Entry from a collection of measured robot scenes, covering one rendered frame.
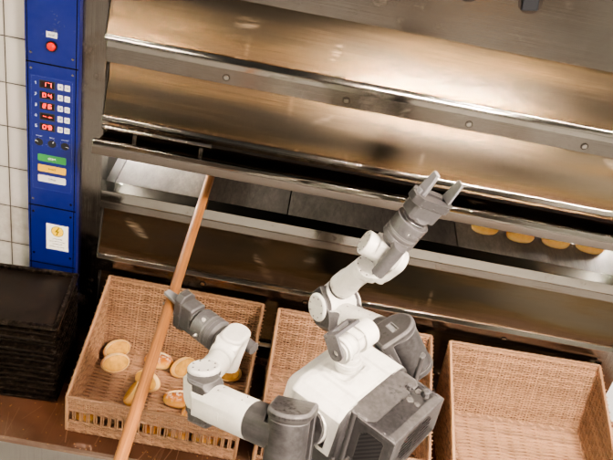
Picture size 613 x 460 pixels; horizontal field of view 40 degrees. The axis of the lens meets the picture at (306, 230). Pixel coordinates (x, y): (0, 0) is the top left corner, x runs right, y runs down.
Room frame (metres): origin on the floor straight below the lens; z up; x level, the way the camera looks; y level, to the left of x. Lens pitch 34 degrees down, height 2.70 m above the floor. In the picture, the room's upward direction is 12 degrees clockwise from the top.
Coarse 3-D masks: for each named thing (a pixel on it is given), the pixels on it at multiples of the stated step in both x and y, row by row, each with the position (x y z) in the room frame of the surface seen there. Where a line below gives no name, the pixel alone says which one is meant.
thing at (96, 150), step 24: (144, 144) 2.20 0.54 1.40; (168, 144) 2.24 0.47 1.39; (192, 168) 2.11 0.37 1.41; (264, 168) 2.20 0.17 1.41; (288, 168) 2.25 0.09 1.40; (312, 168) 2.30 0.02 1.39; (312, 192) 2.12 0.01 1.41; (336, 192) 2.13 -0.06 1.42; (384, 192) 2.21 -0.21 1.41; (408, 192) 2.25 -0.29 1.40; (456, 216) 2.14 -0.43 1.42; (528, 216) 2.25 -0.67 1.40; (552, 216) 2.30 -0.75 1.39; (576, 216) 2.34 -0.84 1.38; (576, 240) 2.15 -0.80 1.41
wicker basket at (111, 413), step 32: (128, 288) 2.21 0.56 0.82; (160, 288) 2.22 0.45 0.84; (96, 320) 2.05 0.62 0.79; (128, 320) 2.18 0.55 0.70; (256, 320) 2.22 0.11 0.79; (96, 352) 2.07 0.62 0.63; (256, 352) 2.06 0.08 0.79; (96, 384) 1.96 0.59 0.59; (128, 384) 1.99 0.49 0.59; (224, 384) 2.08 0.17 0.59; (96, 416) 1.76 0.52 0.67; (160, 416) 1.77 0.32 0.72; (192, 448) 1.77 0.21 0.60; (224, 448) 1.77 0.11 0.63
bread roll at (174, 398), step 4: (168, 392) 1.95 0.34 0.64; (172, 392) 1.95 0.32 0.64; (176, 392) 1.95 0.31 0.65; (180, 392) 1.95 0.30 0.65; (164, 396) 1.94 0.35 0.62; (168, 396) 1.94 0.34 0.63; (172, 396) 1.94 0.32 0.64; (176, 396) 1.94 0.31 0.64; (180, 396) 1.94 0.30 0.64; (164, 400) 1.93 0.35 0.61; (168, 400) 1.93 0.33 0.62; (172, 400) 1.93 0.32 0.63; (176, 400) 1.93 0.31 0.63; (180, 400) 1.93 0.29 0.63; (168, 404) 1.92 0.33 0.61; (172, 404) 1.92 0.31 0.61; (176, 404) 1.92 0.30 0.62; (180, 404) 1.92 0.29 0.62; (184, 404) 1.93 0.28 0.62; (180, 408) 1.93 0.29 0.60
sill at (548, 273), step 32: (128, 192) 2.26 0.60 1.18; (160, 192) 2.30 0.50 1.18; (256, 224) 2.26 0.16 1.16; (288, 224) 2.27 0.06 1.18; (320, 224) 2.31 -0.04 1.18; (416, 256) 2.28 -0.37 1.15; (448, 256) 2.28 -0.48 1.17; (480, 256) 2.31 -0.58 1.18; (512, 256) 2.35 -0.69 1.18; (608, 288) 2.30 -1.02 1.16
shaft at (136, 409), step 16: (208, 176) 2.40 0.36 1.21; (208, 192) 2.32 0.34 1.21; (192, 224) 2.11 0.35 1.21; (192, 240) 2.03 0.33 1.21; (176, 272) 1.87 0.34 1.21; (176, 288) 1.79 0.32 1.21; (160, 320) 1.65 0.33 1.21; (160, 336) 1.59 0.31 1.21; (160, 352) 1.55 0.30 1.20; (144, 368) 1.47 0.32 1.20; (144, 384) 1.42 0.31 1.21; (144, 400) 1.38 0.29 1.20; (128, 416) 1.32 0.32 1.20; (128, 432) 1.27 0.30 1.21; (128, 448) 1.23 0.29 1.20
